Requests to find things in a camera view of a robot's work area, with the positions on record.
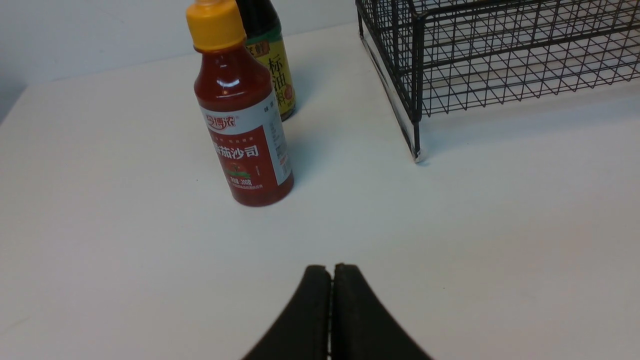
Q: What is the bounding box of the red ketchup bottle yellow cap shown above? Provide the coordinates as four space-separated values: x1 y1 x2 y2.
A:
186 0 294 207

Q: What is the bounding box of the dark oyster sauce bottle yellow label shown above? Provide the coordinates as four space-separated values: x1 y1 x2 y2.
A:
236 0 297 121

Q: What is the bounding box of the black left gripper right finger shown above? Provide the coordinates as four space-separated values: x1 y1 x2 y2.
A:
330 263 431 360

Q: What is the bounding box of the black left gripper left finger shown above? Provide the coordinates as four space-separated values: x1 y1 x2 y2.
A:
244 265 332 360

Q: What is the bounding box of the black wire mesh rack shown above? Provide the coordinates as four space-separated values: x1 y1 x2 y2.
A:
355 0 640 163

